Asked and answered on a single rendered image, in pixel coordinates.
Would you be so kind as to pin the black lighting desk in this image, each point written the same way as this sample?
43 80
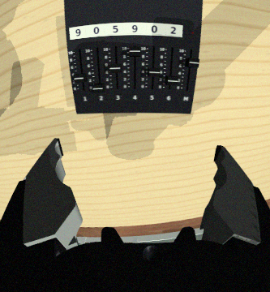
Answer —
159 79

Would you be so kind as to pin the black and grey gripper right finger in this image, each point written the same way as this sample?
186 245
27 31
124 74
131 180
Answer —
238 215

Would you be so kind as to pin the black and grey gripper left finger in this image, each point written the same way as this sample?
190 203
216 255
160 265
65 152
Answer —
41 221

